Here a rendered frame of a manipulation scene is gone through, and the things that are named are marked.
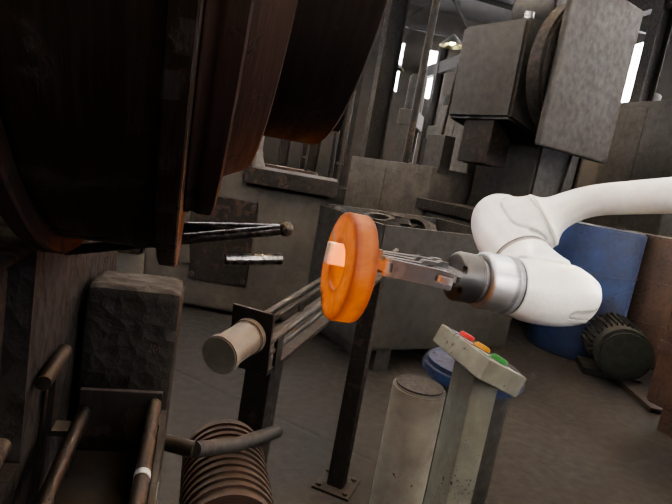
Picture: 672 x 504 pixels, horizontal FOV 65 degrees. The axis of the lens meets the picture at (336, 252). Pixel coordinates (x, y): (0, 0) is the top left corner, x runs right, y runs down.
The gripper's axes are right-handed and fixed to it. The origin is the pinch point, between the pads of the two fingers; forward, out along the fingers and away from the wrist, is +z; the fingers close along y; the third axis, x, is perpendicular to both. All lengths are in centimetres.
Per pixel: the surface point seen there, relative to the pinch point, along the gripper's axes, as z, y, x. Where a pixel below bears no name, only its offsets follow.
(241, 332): 11.9, 7.0, -15.6
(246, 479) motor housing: 8.9, -5.5, -31.7
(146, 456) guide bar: 22.3, -30.1, -14.2
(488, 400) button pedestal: -51, 31, -32
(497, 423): -77, 60, -51
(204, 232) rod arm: 20.9, -22.4, 3.0
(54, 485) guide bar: 28.2, -32.3, -15.6
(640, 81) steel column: -754, 815, 317
